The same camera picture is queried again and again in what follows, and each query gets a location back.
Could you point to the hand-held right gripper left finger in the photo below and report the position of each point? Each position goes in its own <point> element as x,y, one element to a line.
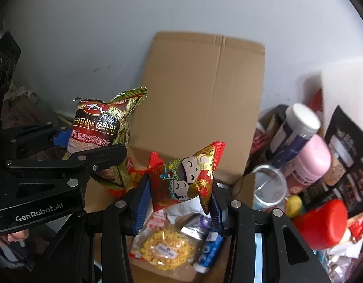
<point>141,206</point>

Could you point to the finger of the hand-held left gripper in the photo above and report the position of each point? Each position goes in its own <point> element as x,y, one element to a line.
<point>81,162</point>
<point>60,138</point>

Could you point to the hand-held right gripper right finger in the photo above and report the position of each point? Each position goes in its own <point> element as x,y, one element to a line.
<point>217,215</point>

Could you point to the silver purple snack packet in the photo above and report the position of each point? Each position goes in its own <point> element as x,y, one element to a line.
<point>196,227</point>

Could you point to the brown cereal snack packet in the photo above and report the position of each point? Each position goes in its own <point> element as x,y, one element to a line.
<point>96,129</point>

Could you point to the red gold cartoon snack packet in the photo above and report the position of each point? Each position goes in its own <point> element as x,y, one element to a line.
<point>175,182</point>

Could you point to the blue candy tube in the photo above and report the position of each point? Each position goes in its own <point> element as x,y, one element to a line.
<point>206,256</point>

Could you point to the clear waffle packet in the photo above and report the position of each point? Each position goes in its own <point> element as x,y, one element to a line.
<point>166,247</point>

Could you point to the brown cardboard box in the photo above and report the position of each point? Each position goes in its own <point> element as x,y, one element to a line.
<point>199,94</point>

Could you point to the person's left hand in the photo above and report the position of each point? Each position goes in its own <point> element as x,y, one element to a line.
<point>18,235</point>

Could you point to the red crinkled snack packet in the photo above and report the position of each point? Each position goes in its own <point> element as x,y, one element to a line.
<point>131,179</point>

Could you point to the brown plaid blanket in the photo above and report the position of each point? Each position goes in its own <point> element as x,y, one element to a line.
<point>25,109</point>

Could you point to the clear plastic cup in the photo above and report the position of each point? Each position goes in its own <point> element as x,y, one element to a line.
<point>269,188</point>

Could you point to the yellow green fruit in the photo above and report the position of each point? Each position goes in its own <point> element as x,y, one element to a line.
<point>293,206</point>

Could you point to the red canister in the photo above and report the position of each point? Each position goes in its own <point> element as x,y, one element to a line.
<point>319,227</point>

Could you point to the pink jar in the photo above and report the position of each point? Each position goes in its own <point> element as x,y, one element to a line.
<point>311,162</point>

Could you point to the dark bottle white cap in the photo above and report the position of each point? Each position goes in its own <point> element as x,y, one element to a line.
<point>290,135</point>

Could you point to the black snack pouch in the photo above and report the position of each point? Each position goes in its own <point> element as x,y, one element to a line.
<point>346,159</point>

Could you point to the red foil packet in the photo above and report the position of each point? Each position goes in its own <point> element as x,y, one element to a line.
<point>358,227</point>

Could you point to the red bag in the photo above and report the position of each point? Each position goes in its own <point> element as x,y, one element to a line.
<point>316,100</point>

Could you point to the white foam board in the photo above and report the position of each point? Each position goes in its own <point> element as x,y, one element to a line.
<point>340,88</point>

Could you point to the white wooden frame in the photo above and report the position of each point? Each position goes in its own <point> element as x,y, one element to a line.
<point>65,116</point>

